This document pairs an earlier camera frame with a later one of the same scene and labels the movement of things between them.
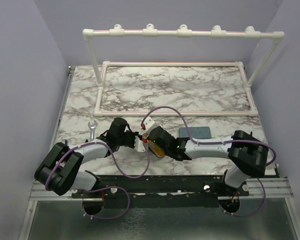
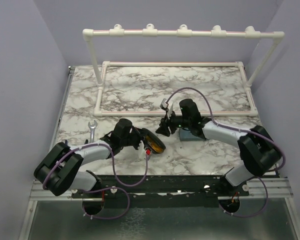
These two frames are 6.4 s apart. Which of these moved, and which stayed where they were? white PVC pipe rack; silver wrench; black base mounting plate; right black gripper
Moved: right black gripper
Stayed: white PVC pipe rack; silver wrench; black base mounting plate
